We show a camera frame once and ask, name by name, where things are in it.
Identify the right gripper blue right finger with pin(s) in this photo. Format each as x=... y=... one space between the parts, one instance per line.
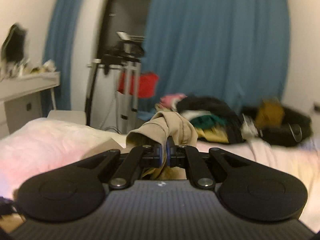
x=171 y=152

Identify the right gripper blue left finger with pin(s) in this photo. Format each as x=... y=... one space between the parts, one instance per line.
x=157 y=156

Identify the beige trousers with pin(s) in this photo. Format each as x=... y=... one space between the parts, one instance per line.
x=161 y=126

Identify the pile of mixed clothes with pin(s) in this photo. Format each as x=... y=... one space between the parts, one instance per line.
x=213 y=119

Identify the white garment steamer stand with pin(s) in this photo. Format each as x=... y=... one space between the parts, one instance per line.
x=125 y=58

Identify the red cloth bag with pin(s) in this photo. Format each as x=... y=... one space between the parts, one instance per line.
x=147 y=85

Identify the yellow brown paper bag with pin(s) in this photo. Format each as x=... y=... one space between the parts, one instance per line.
x=270 y=114

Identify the large blue curtain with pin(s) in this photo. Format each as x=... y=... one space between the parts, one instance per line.
x=233 y=50

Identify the black bag on bed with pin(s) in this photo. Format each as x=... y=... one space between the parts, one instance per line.
x=295 y=127

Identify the narrow blue curtain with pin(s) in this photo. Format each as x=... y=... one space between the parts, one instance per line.
x=59 y=47

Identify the dark window door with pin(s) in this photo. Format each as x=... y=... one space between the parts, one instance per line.
x=121 y=15

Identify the white dressing table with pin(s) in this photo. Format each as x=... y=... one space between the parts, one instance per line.
x=20 y=99

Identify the wavy frame vanity mirror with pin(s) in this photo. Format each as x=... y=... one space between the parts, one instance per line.
x=12 y=49

